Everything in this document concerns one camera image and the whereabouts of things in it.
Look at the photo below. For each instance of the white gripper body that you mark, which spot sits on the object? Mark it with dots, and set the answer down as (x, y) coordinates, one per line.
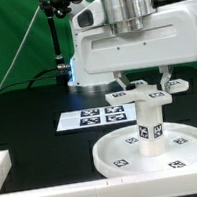
(168, 36)

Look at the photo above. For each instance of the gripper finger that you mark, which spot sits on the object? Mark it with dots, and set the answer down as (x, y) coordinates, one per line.
(122, 80)
(166, 72)

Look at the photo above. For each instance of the white cross-shaped table base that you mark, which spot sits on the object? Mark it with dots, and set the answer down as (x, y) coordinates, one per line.
(148, 94)

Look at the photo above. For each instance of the white round table top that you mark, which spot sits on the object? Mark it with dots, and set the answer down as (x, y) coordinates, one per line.
(127, 151)

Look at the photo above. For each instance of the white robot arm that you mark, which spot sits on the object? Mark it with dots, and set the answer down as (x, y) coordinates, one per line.
(121, 15)

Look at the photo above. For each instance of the white marker sheet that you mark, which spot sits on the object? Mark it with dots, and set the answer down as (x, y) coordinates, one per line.
(96, 117)

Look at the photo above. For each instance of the white front fence bar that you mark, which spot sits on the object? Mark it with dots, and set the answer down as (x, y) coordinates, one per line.
(167, 183)

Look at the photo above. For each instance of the white left fence block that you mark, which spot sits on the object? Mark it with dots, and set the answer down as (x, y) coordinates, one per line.
(5, 166)

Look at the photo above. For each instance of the black camera stand pole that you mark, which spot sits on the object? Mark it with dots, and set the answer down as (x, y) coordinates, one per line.
(60, 9)

